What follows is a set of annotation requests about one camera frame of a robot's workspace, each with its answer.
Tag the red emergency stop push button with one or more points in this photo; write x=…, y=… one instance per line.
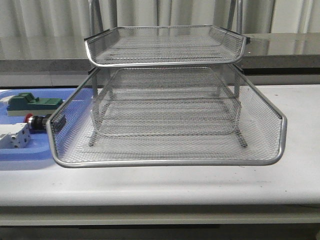
x=38, y=123

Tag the grey stone counter ledge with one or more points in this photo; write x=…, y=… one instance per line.
x=267, y=54

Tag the white circuit breaker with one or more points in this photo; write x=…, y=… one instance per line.
x=14, y=136

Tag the blue plastic tray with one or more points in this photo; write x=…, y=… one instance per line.
x=38, y=147

